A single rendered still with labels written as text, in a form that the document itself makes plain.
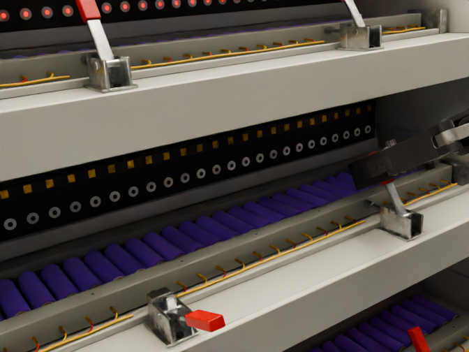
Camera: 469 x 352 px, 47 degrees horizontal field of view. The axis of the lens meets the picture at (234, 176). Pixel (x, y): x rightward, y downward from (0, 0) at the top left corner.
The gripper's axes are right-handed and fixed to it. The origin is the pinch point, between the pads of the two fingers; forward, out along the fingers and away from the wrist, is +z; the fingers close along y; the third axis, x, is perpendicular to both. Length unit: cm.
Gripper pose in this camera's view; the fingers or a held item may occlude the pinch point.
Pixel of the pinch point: (383, 165)
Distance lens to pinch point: 57.8
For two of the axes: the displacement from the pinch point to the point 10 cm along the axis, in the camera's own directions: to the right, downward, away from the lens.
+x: -3.3, -9.4, 1.1
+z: -4.6, 2.6, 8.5
